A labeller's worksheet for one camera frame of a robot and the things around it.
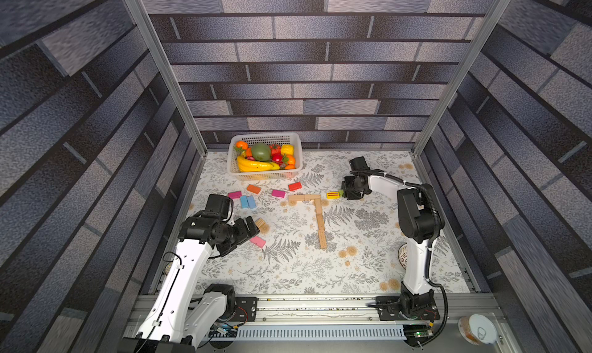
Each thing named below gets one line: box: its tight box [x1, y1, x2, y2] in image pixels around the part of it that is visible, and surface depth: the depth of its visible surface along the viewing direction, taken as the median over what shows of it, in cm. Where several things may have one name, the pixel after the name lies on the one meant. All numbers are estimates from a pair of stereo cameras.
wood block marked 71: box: [316, 212, 326, 233], surface depth 97 cm
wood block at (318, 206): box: [314, 198, 323, 215], surface depth 102 cm
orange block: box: [246, 184, 262, 195], surface depth 106 cm
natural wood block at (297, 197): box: [287, 194, 307, 202], surface depth 103 cm
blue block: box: [246, 194, 257, 209], surface depth 102 cm
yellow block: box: [326, 191, 340, 200], surface depth 103 cm
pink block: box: [249, 235, 266, 249], surface depth 91 cm
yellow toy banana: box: [236, 155, 281, 173], surface depth 105 cm
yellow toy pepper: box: [280, 144, 295, 156], surface depth 116 cm
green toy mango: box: [251, 142, 271, 162], surface depth 109 cm
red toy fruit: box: [269, 144, 283, 165], surface depth 115 cm
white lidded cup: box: [457, 313, 498, 346], surface depth 68 cm
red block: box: [288, 181, 303, 192], surface depth 109 cm
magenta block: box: [271, 189, 287, 199], surface depth 106 cm
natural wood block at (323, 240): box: [319, 230, 327, 249], surface depth 89 cm
